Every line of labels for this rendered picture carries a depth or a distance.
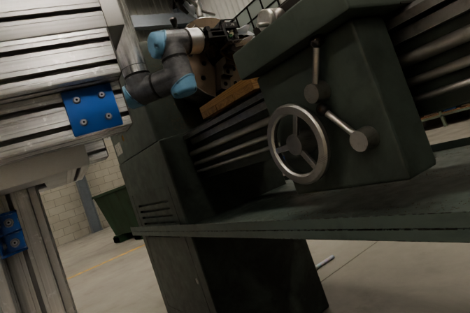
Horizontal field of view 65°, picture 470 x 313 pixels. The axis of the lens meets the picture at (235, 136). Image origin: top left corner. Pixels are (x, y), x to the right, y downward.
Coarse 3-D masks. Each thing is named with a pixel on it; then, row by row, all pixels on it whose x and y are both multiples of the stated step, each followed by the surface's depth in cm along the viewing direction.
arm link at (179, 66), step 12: (168, 60) 102; (180, 60) 102; (156, 72) 105; (168, 72) 102; (180, 72) 101; (192, 72) 104; (156, 84) 103; (168, 84) 102; (180, 84) 101; (192, 84) 102; (180, 96) 105
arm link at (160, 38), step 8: (152, 32) 102; (160, 32) 102; (168, 32) 103; (176, 32) 104; (184, 32) 105; (152, 40) 101; (160, 40) 100; (168, 40) 102; (176, 40) 103; (184, 40) 104; (152, 48) 102; (160, 48) 101; (168, 48) 102; (176, 48) 102; (184, 48) 104; (152, 56) 103; (160, 56) 102
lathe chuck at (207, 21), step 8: (192, 24) 132; (200, 24) 134; (208, 24) 135; (192, 56) 130; (200, 56) 131; (216, 56) 142; (192, 64) 128; (200, 64) 130; (208, 64) 132; (200, 72) 129; (208, 72) 131; (200, 80) 128; (208, 80) 130; (232, 80) 135; (200, 88) 128; (208, 88) 129; (192, 96) 134; (200, 96) 132; (208, 96) 130
